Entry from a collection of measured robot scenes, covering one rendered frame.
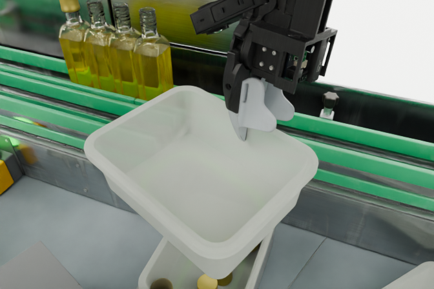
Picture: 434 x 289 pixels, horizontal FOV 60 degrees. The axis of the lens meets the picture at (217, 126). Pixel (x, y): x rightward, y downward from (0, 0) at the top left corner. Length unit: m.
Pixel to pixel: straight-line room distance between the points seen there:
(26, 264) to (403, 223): 0.63
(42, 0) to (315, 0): 0.86
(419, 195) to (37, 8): 0.99
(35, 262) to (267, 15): 0.52
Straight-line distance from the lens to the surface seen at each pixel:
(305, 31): 0.37
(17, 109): 0.87
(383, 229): 0.77
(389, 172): 0.69
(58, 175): 0.90
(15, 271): 0.71
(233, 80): 0.39
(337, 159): 0.69
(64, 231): 0.86
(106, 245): 0.81
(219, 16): 0.42
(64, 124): 0.79
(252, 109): 0.42
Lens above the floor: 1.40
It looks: 38 degrees down
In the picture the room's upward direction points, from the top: straight up
